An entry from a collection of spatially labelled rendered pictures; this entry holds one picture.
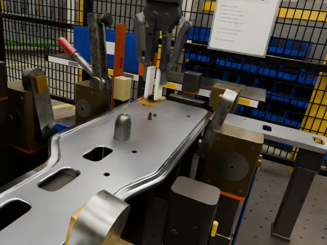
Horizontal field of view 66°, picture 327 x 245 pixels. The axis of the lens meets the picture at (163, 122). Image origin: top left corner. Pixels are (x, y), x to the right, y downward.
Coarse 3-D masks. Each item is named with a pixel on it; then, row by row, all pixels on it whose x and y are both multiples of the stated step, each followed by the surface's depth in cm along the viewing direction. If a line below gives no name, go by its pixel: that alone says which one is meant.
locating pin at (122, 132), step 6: (120, 114) 47; (126, 114) 48; (120, 120) 46; (126, 120) 47; (114, 126) 48; (120, 126) 47; (126, 126) 47; (114, 132) 48; (120, 132) 47; (126, 132) 47; (114, 138) 48; (120, 138) 47; (126, 138) 48
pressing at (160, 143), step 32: (96, 128) 51; (160, 128) 56; (192, 128) 58; (64, 160) 39; (128, 160) 41; (160, 160) 42; (0, 192) 30; (32, 192) 31; (64, 192) 32; (96, 192) 33; (128, 192) 34; (32, 224) 27; (64, 224) 27
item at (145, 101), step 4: (148, 96) 58; (152, 96) 57; (140, 100) 56; (144, 100) 57; (148, 100) 57; (152, 100) 57; (160, 100) 58; (144, 104) 55; (148, 104) 54; (152, 104) 55; (156, 104) 56
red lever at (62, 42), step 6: (60, 42) 62; (66, 42) 62; (66, 48) 62; (72, 48) 62; (72, 54) 62; (78, 54) 62; (78, 60) 62; (84, 60) 62; (84, 66) 62; (90, 66) 62; (90, 72) 62; (102, 78) 62; (102, 84) 62
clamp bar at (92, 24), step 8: (88, 16) 56; (96, 16) 56; (104, 16) 55; (88, 24) 57; (96, 24) 57; (104, 24) 59; (96, 32) 57; (104, 32) 59; (96, 40) 57; (104, 40) 60; (96, 48) 58; (104, 48) 60; (96, 56) 58; (104, 56) 61; (96, 64) 59; (104, 64) 62; (96, 72) 60; (104, 72) 62
